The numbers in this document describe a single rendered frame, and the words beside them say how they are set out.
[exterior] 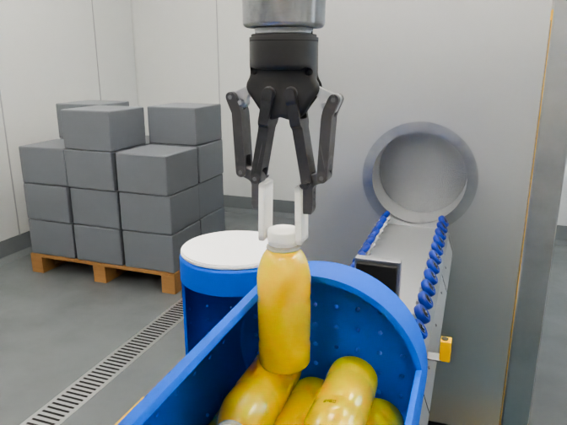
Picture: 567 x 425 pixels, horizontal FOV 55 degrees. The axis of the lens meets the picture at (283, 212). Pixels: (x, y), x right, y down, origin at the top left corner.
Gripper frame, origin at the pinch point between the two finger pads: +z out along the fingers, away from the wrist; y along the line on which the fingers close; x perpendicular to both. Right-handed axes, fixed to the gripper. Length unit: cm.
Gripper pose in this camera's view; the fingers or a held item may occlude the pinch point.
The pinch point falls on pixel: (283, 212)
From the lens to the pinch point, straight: 63.9
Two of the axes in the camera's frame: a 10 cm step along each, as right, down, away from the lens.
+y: -9.4, -0.9, 3.2
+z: 0.0, 9.6, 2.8
